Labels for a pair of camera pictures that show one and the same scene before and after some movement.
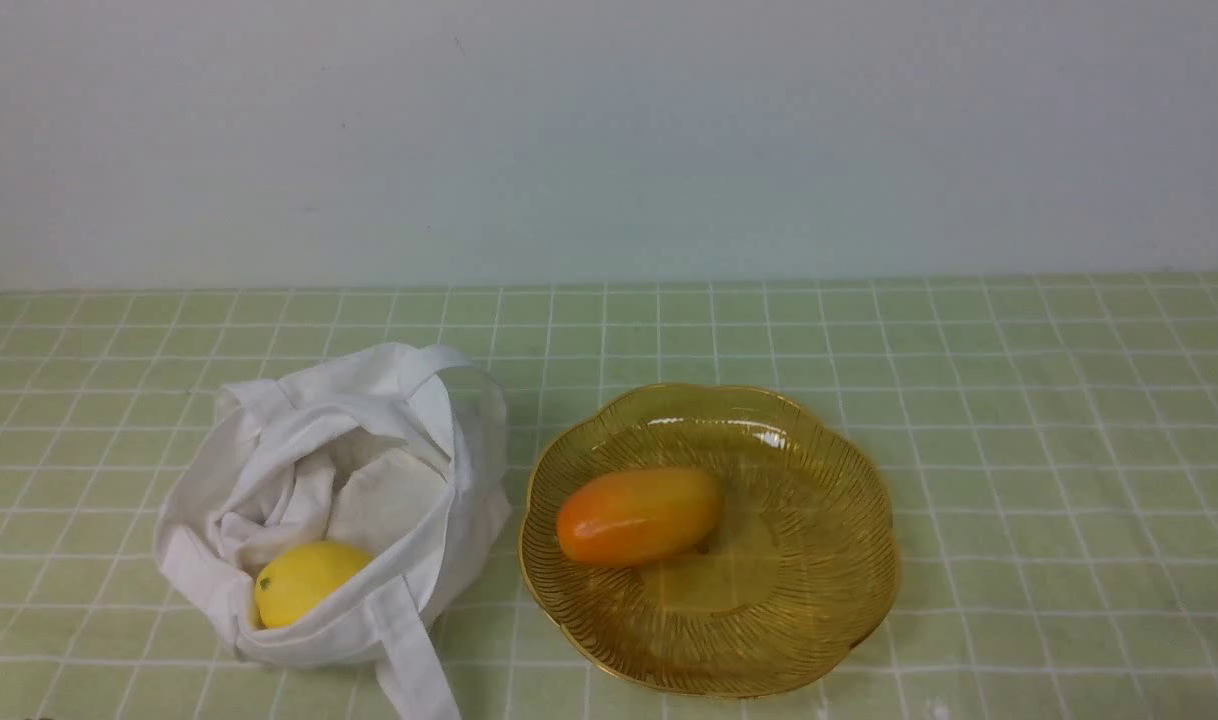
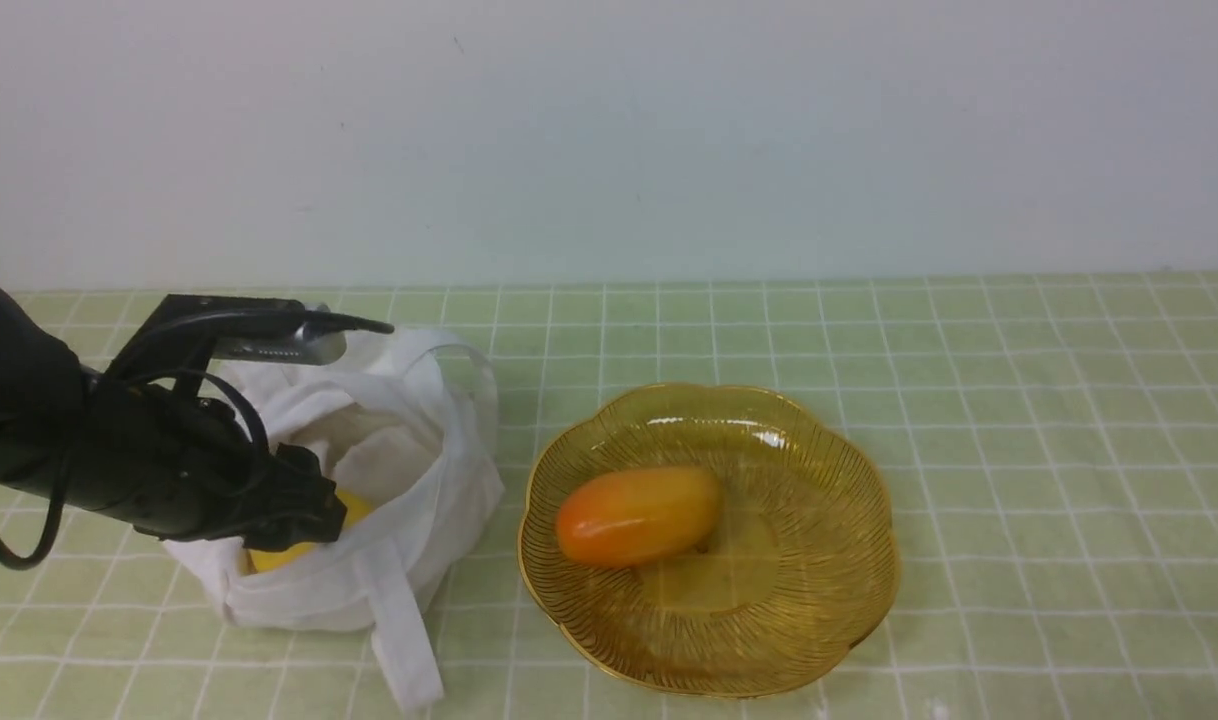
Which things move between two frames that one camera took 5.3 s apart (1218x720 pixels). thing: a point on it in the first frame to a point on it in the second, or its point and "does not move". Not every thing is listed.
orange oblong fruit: x=637 y=516 does not move
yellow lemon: x=294 y=573 to x=262 y=560
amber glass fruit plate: x=798 y=565 does not move
